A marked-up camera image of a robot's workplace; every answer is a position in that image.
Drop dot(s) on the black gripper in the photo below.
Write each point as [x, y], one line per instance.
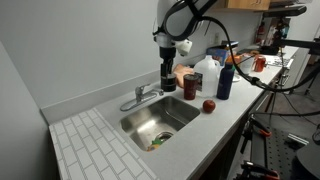
[167, 53]

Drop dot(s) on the chrome sink tap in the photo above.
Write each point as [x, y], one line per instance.
[143, 97]

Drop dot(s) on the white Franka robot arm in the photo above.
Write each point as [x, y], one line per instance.
[176, 20]

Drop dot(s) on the peach cloth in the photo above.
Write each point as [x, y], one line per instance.
[181, 71]

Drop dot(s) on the black cylindrical container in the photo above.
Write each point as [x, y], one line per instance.
[168, 85]

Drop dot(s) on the dark red tumbler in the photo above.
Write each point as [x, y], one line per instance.
[190, 87]

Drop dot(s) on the translucent plastic jug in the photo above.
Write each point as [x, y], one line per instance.
[209, 75]

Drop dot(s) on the stainless steel sink basin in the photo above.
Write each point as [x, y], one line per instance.
[166, 113]

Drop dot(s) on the blue box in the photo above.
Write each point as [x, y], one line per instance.
[216, 52]

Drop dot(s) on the red apple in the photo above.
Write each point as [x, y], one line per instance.
[209, 106]

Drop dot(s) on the dark blue bottle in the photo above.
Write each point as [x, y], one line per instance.
[225, 81]

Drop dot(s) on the round sink drain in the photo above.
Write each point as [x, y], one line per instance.
[164, 135]

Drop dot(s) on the orange container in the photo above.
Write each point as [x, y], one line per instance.
[235, 59]

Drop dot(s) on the small white plate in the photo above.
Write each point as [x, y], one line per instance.
[237, 79]

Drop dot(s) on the green yellow toy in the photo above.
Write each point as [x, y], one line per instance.
[155, 144]

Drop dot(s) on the white mug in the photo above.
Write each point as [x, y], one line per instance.
[246, 65]

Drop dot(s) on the red mug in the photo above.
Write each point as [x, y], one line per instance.
[259, 64]

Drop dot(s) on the red fire extinguisher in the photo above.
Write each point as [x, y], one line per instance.
[260, 33]

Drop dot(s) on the white tile pattern mat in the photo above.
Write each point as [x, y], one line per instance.
[90, 146]

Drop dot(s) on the orange black clamp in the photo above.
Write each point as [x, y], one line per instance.
[261, 131]
[260, 170]

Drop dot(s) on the black overhead stand head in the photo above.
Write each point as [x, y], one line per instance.
[286, 11]

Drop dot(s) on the black horizontal stand rod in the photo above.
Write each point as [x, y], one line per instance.
[300, 43]

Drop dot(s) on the black perforated board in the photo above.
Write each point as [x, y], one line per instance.
[276, 150]

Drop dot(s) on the silver metal bar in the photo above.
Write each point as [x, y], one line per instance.
[298, 139]

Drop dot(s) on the black round base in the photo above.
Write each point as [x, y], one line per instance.
[310, 160]

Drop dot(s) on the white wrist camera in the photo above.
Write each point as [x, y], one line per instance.
[184, 47]

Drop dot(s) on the white wall outlet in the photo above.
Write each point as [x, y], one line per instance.
[216, 37]

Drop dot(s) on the wooden wall cabinet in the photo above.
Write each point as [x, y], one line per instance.
[248, 4]

